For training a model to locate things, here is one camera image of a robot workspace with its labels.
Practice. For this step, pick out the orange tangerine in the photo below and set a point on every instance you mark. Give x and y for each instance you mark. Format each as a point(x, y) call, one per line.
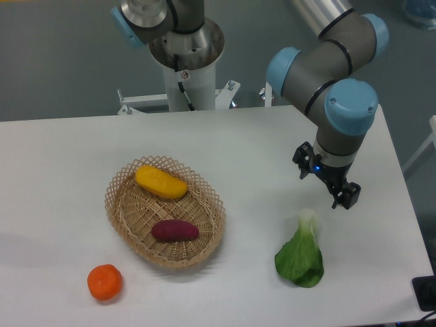
point(105, 282)

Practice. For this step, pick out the white frame at right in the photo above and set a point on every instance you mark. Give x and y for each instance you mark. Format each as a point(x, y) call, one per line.
point(422, 153)

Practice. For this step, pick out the black device at table edge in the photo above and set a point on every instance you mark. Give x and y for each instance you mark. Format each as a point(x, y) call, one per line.
point(424, 288)

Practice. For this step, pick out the yellow mango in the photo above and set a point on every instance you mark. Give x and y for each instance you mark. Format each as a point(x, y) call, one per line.
point(160, 183)

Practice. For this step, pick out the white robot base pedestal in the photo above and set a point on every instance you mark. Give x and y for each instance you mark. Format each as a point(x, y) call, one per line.
point(188, 64)

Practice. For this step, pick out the green bok choy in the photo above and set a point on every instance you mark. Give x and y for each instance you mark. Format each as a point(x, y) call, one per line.
point(300, 259)

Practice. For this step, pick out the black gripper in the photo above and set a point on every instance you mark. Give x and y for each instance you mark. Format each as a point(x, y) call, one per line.
point(335, 178)

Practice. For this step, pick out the blue object in corner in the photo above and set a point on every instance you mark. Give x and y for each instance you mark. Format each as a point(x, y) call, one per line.
point(420, 12)

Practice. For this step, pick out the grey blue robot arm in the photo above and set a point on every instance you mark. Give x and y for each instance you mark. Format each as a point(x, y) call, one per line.
point(318, 83)

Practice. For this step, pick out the purple sweet potato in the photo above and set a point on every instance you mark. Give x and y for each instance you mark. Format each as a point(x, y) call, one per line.
point(174, 230)

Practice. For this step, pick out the woven wicker basket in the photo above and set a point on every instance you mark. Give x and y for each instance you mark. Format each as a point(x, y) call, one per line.
point(133, 211)

